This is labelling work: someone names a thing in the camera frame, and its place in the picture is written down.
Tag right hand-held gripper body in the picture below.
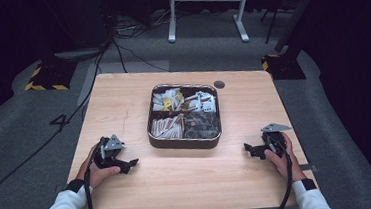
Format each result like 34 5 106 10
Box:
259 121 295 161

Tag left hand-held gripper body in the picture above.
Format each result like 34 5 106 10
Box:
90 132 127 170

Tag dark brown compartment box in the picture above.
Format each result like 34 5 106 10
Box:
143 79 225 154

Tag person's left hand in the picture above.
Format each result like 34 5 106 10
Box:
73 141 123 191

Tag person's right hand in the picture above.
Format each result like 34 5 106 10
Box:
262 130 308 185

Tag black wristband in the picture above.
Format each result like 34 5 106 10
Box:
301 177 319 192
63 178 86 195

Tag pile of brown white stick sachets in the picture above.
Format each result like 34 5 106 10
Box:
149 114 186 141

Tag pile of dark packets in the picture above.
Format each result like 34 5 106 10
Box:
183 110 221 141

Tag pile of white printed packets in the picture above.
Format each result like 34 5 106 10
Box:
183 89 217 115

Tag pile of white yellow tea bags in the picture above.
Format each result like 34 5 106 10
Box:
150 88 186 114

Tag black yellow striped stand base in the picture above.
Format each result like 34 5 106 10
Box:
260 50 307 83
22 59 80 95

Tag black tripod legs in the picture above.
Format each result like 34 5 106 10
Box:
259 5 292 45

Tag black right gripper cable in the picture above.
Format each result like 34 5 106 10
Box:
267 135 298 209

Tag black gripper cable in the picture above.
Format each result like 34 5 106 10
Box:
80 137 110 209
267 135 298 209

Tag grey table edge bracket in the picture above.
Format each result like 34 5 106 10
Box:
300 163 319 173

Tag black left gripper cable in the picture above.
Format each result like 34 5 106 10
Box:
80 137 110 209

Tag long black floor cable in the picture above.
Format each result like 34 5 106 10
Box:
0 39 123 203

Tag thin black floor cable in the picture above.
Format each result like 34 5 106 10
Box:
113 38 171 77

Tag tangle of floor cables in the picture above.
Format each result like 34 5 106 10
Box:
111 9 177 41

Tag black slanted post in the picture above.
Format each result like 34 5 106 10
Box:
270 0 332 53

